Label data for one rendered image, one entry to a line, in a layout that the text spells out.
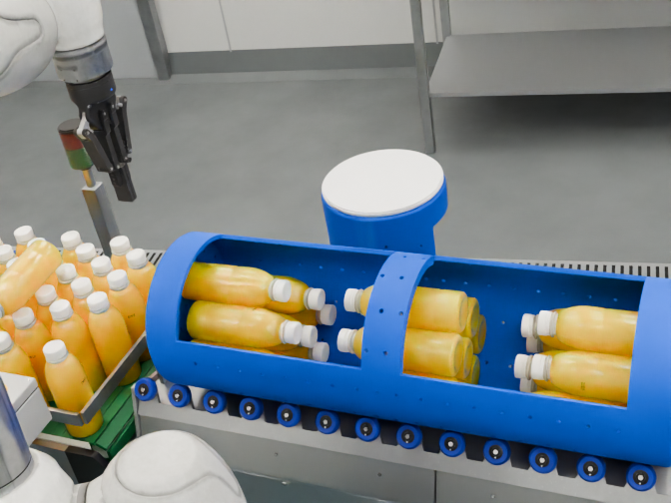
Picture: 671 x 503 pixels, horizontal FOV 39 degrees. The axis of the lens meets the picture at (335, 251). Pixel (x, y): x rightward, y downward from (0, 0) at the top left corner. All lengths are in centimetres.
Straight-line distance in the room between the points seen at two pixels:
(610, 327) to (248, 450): 71
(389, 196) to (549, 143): 231
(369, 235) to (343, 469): 58
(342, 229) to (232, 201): 217
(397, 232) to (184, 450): 104
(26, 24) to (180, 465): 52
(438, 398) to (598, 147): 292
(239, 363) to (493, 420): 43
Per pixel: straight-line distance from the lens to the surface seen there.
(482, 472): 164
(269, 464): 180
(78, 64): 155
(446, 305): 154
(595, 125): 449
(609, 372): 148
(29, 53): 95
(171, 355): 169
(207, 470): 116
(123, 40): 560
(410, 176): 217
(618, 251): 367
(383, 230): 208
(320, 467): 175
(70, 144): 221
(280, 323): 165
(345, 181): 219
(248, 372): 162
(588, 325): 150
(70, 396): 184
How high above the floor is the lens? 215
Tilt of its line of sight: 34 degrees down
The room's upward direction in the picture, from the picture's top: 10 degrees counter-clockwise
